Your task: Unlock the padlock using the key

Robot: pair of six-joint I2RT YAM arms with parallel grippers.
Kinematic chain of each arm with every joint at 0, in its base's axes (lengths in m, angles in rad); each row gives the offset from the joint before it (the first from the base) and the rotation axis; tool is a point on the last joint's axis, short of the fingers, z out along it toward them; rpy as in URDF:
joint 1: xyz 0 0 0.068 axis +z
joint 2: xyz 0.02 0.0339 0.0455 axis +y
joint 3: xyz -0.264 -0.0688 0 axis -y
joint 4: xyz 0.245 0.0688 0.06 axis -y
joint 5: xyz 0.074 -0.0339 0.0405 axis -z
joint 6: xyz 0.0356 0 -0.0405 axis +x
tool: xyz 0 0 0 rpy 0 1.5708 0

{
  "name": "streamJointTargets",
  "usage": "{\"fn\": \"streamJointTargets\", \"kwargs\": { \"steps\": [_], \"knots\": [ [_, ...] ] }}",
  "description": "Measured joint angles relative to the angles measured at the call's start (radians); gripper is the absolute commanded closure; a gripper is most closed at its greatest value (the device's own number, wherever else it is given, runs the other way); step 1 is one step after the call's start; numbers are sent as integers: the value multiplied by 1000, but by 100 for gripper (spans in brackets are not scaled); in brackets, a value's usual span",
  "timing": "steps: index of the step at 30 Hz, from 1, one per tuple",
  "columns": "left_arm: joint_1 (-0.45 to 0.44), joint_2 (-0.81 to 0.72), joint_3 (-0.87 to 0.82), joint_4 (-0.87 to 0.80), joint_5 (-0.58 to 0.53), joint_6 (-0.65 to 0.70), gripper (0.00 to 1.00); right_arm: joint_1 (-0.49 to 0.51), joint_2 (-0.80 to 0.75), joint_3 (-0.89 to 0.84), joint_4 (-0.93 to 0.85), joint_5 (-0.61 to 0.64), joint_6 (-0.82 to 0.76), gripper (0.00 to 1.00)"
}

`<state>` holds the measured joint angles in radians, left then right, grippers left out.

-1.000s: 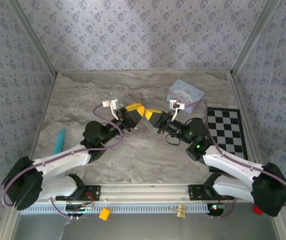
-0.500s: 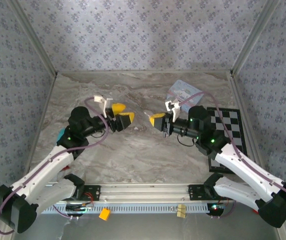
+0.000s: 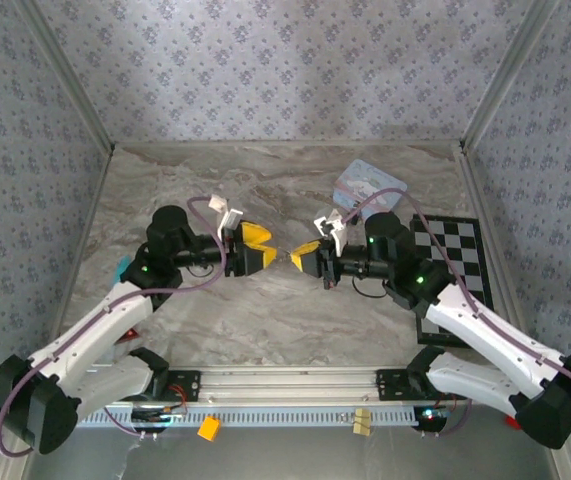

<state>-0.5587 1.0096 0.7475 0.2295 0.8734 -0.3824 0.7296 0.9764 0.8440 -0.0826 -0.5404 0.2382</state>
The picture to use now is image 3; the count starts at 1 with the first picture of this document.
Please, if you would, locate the orange block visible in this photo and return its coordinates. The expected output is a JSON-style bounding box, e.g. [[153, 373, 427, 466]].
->
[[196, 416, 223, 443]]

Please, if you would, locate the grey slotted cable duct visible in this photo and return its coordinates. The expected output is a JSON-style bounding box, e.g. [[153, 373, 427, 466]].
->
[[77, 404, 424, 430]]

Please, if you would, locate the teal plastic object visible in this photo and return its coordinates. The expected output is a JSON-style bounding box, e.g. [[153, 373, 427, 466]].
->
[[113, 254, 132, 285]]

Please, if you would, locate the aluminium side rail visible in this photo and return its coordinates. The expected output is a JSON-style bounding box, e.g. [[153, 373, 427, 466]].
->
[[455, 149, 529, 331]]

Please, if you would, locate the aluminium frame post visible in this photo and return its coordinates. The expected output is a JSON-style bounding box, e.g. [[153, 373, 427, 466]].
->
[[458, 0, 564, 151]]

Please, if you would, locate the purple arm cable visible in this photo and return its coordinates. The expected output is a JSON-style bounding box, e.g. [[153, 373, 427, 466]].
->
[[342, 187, 571, 437], [0, 195, 227, 459]]

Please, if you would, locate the beige wooden block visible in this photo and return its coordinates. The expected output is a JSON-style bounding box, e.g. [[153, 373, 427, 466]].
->
[[353, 408, 373, 436]]

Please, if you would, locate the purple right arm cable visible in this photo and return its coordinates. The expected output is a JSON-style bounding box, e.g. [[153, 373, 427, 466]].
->
[[342, 187, 571, 437]]

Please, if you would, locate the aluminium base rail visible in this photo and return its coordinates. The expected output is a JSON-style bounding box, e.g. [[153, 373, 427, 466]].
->
[[84, 366, 446, 405]]

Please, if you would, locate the black and white chessboard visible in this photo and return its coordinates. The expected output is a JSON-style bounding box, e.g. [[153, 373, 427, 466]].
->
[[408, 213, 497, 347]]

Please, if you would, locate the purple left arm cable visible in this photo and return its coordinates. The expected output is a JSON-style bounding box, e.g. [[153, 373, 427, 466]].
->
[[0, 195, 227, 459]]

